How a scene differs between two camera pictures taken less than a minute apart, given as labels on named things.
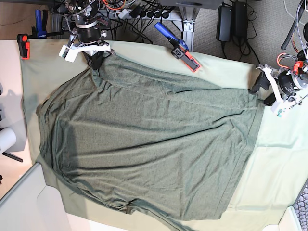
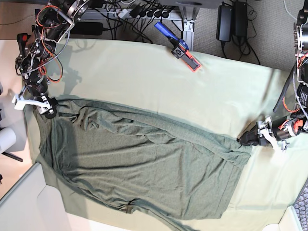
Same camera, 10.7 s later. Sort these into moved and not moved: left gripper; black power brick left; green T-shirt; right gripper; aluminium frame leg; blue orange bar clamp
Moved: right gripper; left gripper
Not moved: blue orange bar clamp; green T-shirt; black power brick left; aluminium frame leg
